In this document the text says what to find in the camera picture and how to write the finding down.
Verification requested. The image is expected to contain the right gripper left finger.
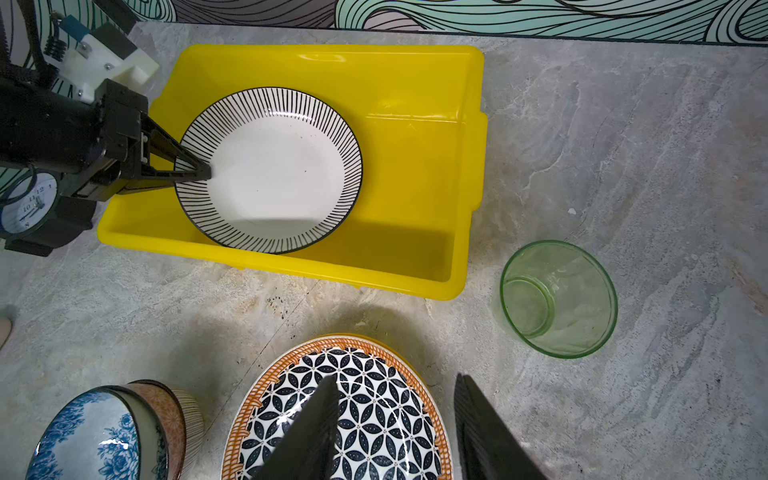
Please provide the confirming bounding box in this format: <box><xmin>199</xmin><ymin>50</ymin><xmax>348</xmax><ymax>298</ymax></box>
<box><xmin>252</xmin><ymin>376</ymin><xmax>339</xmax><ymax>479</ymax></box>

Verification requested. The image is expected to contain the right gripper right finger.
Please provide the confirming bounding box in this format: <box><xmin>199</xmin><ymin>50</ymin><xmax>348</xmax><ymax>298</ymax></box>
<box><xmin>454</xmin><ymin>373</ymin><xmax>546</xmax><ymax>479</ymax></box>

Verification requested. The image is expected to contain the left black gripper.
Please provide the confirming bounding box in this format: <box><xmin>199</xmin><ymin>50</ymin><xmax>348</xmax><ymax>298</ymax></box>
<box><xmin>1</xmin><ymin>78</ymin><xmax>212</xmax><ymax>201</ymax></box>

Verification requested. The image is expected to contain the geometric flower pattern plate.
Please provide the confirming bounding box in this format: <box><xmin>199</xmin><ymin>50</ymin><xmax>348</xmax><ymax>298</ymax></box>
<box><xmin>221</xmin><ymin>334</ymin><xmax>454</xmax><ymax>479</ymax></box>

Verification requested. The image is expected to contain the black striped white plate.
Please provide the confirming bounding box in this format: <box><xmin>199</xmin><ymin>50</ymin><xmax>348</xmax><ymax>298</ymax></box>
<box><xmin>175</xmin><ymin>87</ymin><xmax>364</xmax><ymax>254</ymax></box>

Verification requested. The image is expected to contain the yellow plastic bin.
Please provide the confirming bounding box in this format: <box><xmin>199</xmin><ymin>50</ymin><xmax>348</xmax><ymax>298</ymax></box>
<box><xmin>98</xmin><ymin>45</ymin><xmax>488</xmax><ymax>300</ymax></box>

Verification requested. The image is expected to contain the brown striped bowl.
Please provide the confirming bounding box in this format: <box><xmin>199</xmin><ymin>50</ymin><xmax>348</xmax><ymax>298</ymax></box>
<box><xmin>170</xmin><ymin>386</ymin><xmax>205</xmax><ymax>479</ymax></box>

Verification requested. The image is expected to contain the yellow rimmed dotted plate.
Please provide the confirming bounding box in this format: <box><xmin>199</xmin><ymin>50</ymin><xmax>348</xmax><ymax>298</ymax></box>
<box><xmin>333</xmin><ymin>331</ymin><xmax>441</xmax><ymax>390</ymax></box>

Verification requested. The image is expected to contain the round pressure gauge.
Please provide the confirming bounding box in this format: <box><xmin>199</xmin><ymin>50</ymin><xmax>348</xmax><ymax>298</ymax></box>
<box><xmin>1</xmin><ymin>172</ymin><xmax>58</xmax><ymax>235</ymax></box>

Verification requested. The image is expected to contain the pink patterned bowl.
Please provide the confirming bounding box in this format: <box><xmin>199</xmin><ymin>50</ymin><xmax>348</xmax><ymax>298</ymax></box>
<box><xmin>127</xmin><ymin>380</ymin><xmax>187</xmax><ymax>479</ymax></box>

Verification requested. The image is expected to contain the green transparent cup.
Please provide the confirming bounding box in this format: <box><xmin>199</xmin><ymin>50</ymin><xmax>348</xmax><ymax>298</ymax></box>
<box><xmin>492</xmin><ymin>240</ymin><xmax>618</xmax><ymax>359</ymax></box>

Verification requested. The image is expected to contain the blue floral bowl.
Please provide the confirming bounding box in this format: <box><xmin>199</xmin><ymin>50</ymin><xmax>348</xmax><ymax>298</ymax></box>
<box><xmin>25</xmin><ymin>386</ymin><xmax>169</xmax><ymax>479</ymax></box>

